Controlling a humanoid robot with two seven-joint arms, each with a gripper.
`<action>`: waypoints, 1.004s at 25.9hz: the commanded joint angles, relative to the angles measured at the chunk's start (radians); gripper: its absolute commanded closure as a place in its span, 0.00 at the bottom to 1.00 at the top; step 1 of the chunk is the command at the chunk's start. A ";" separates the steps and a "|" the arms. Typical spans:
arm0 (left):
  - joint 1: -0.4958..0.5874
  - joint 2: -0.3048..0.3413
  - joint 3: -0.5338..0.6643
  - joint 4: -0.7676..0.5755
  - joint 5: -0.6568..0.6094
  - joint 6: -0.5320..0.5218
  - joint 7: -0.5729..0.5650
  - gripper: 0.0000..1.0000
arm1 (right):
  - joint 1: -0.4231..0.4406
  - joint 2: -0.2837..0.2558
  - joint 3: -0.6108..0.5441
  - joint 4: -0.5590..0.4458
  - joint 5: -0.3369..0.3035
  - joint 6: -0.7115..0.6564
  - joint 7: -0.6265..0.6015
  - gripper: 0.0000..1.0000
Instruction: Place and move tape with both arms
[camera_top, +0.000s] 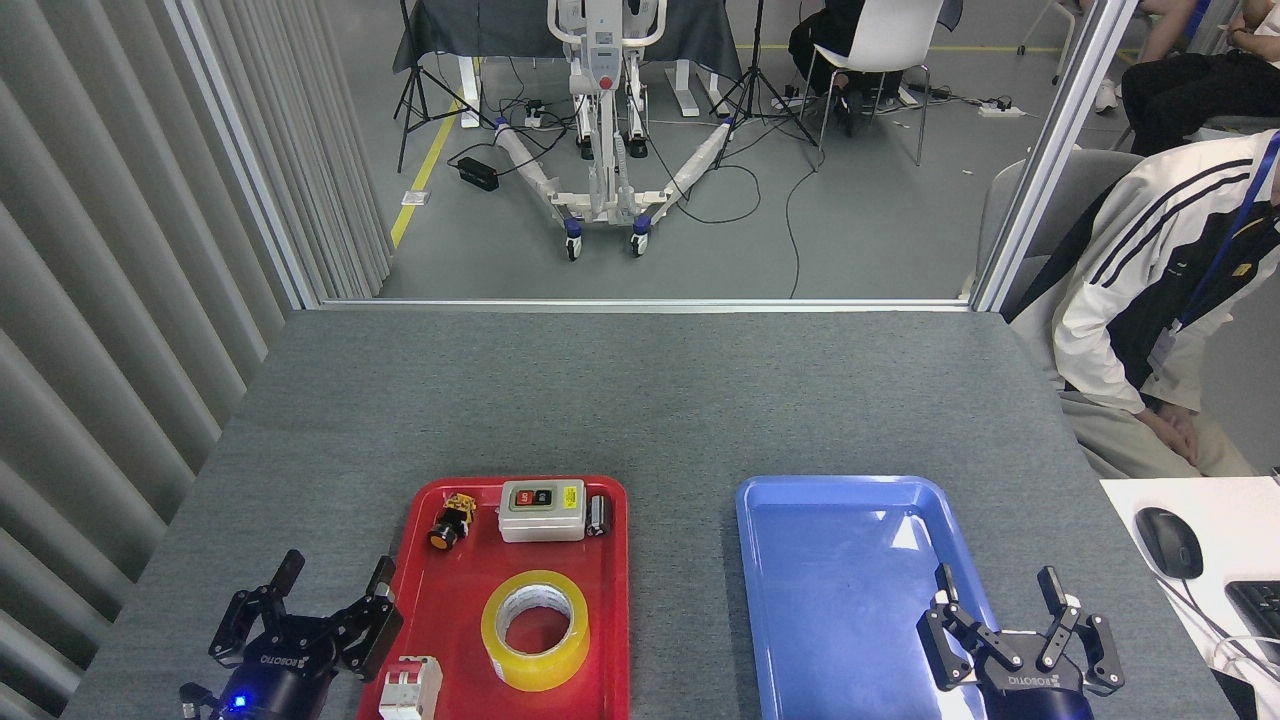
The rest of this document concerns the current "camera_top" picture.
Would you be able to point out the white stand on wheels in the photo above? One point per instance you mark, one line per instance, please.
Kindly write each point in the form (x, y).
(605, 150)

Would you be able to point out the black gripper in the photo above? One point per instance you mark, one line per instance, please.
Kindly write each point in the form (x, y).
(1035, 695)
(285, 675)

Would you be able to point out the white push-button switch box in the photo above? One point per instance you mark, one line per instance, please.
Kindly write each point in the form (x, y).
(540, 520)

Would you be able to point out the white plastic chair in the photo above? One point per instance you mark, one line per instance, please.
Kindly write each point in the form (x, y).
(885, 35)

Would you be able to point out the white power strip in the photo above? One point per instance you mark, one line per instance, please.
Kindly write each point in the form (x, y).
(1000, 110)

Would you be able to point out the person on white chair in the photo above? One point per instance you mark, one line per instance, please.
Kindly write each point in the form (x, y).
(825, 40)

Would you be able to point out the silver horizontal rail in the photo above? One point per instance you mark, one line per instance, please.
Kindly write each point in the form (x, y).
(640, 304)

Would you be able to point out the table with black cloth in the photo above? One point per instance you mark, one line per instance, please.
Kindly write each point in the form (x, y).
(480, 30)

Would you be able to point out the orange push button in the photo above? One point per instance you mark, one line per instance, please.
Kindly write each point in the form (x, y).
(447, 528)

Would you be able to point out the person in black trousers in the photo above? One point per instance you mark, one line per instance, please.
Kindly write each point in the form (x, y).
(1190, 95)

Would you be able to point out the red plastic tray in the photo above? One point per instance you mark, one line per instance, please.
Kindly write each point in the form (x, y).
(455, 610)

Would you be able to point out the black computer mouse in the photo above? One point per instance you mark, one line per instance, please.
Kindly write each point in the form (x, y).
(1168, 542)

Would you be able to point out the black keyboard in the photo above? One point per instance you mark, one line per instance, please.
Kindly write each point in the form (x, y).
(1260, 615)

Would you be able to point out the yellow tape roll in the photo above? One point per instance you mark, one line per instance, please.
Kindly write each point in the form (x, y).
(535, 670)

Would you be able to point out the grey office chair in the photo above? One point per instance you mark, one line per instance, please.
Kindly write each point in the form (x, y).
(1050, 200)

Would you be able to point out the person's left hand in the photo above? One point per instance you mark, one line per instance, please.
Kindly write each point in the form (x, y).
(1160, 428)

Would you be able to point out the black adapter box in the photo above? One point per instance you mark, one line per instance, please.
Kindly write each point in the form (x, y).
(478, 174)

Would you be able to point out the blue plastic tray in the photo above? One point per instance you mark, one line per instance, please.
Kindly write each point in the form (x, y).
(840, 600)

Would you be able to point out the small black cylindrical part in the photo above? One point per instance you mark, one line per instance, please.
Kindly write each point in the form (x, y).
(598, 515)

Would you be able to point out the black tripod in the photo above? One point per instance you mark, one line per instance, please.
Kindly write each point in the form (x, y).
(420, 80)
(755, 90)

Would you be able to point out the white desk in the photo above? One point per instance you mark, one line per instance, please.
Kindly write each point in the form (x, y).
(1240, 520)

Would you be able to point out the person's right hand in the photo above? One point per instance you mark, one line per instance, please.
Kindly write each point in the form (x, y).
(1190, 440)

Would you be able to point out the white floor plate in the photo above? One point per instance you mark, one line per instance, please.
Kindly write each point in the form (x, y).
(416, 198)

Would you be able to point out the white red circuit breaker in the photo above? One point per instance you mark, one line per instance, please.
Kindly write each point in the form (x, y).
(412, 690)

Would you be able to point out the silver post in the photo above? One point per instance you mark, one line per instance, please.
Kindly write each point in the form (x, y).
(250, 160)
(1050, 150)

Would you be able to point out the person in white jacket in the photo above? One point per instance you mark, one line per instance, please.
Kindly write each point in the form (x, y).
(1130, 300)

